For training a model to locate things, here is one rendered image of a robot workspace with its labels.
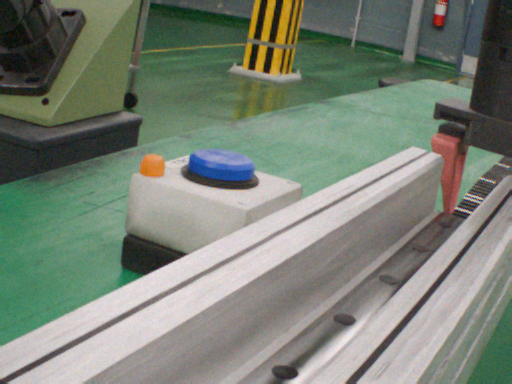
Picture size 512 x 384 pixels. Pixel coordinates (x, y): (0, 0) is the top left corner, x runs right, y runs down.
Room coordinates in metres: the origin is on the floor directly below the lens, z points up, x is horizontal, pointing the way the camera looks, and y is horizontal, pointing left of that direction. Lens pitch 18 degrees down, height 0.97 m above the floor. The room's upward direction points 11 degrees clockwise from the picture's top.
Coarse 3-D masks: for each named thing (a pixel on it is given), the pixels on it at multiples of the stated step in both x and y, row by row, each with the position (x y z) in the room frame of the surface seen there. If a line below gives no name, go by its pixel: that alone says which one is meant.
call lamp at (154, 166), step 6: (144, 156) 0.46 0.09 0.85; (150, 156) 0.46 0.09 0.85; (156, 156) 0.46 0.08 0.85; (162, 156) 0.47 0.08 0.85; (144, 162) 0.46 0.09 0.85; (150, 162) 0.46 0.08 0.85; (156, 162) 0.46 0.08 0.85; (162, 162) 0.46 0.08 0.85; (144, 168) 0.46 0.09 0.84; (150, 168) 0.46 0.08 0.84; (156, 168) 0.46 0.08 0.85; (162, 168) 0.46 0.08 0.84; (144, 174) 0.46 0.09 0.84; (150, 174) 0.46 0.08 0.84; (156, 174) 0.46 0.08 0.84; (162, 174) 0.46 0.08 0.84
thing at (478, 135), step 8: (472, 120) 0.60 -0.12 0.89; (472, 128) 0.60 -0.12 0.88; (480, 128) 0.60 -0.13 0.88; (488, 128) 0.60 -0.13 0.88; (496, 128) 0.60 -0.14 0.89; (464, 136) 0.61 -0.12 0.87; (472, 136) 0.60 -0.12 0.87; (480, 136) 0.60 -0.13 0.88; (488, 136) 0.60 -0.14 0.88; (496, 136) 0.60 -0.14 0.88; (504, 136) 0.59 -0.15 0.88; (472, 144) 0.60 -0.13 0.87; (480, 144) 0.60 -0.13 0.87; (488, 144) 0.60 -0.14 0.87; (496, 144) 0.60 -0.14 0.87; (504, 144) 0.59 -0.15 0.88; (496, 152) 0.60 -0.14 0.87; (504, 152) 0.59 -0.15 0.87
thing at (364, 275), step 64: (320, 192) 0.40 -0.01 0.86; (384, 192) 0.43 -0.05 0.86; (192, 256) 0.28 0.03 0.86; (256, 256) 0.29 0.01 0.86; (320, 256) 0.34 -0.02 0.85; (384, 256) 0.44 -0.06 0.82; (448, 256) 0.33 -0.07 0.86; (64, 320) 0.21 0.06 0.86; (128, 320) 0.22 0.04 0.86; (192, 320) 0.24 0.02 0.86; (256, 320) 0.28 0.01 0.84; (320, 320) 0.31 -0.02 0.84; (384, 320) 0.25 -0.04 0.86; (448, 320) 0.26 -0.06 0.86
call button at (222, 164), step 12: (192, 156) 0.47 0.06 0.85; (204, 156) 0.47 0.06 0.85; (216, 156) 0.48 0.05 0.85; (228, 156) 0.48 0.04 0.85; (240, 156) 0.49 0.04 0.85; (192, 168) 0.47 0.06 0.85; (204, 168) 0.46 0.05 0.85; (216, 168) 0.46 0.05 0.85; (228, 168) 0.46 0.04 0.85; (240, 168) 0.47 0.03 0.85; (252, 168) 0.48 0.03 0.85
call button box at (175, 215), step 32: (160, 192) 0.45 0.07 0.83; (192, 192) 0.44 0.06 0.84; (224, 192) 0.45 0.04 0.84; (256, 192) 0.46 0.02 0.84; (288, 192) 0.48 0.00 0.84; (128, 224) 0.46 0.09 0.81; (160, 224) 0.45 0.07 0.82; (192, 224) 0.44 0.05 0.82; (224, 224) 0.43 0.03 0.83; (128, 256) 0.46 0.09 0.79; (160, 256) 0.45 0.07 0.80
